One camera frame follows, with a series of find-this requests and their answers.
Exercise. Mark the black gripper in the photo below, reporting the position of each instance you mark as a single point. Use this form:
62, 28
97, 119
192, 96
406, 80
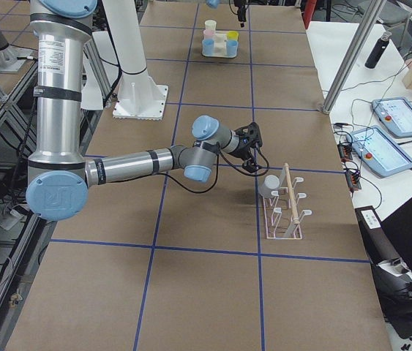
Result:
242, 151
241, 14

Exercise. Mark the yellow plastic cup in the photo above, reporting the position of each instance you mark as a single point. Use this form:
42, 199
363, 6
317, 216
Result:
232, 35

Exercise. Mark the grey plastic cup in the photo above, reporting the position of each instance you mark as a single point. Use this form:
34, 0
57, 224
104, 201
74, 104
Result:
270, 183

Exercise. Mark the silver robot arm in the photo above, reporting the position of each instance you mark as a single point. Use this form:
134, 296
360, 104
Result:
214, 4
58, 176

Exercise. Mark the cream plastic cup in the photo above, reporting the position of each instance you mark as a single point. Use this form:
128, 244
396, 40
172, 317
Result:
210, 25

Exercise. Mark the pink plastic cup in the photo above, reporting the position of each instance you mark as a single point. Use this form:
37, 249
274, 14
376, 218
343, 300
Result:
208, 33

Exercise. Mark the light blue plastic cup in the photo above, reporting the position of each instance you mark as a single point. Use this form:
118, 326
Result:
208, 47

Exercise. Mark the cream serving tray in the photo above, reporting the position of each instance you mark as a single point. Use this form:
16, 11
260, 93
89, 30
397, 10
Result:
219, 45

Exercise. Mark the near teach pendant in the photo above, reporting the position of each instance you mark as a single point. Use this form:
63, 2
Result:
379, 151

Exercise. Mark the teach pendant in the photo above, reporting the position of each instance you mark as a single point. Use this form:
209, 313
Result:
379, 151
395, 114

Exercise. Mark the black water bottle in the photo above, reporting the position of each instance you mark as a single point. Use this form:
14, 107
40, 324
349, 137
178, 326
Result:
378, 50

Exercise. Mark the far teach pendant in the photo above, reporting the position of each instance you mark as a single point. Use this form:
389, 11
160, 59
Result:
395, 114

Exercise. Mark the black monitor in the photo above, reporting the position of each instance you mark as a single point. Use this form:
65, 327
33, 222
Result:
388, 243

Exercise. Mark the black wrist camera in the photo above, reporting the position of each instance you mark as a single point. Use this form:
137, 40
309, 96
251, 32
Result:
249, 136

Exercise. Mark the white wire cup rack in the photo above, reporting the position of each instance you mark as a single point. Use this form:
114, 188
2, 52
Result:
282, 217

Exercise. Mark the aluminium frame post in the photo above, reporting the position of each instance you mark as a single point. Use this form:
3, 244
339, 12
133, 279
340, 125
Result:
352, 53

